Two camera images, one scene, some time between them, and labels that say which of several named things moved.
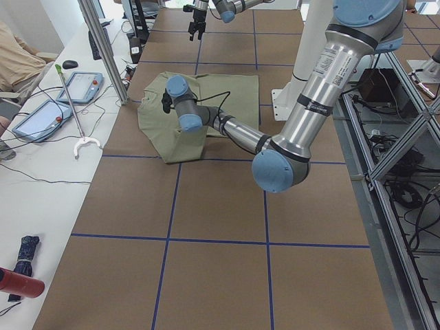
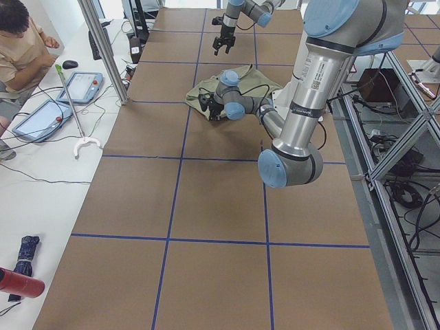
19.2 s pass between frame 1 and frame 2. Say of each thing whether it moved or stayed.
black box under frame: stayed
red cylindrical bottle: stayed
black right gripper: moved
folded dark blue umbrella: stayed
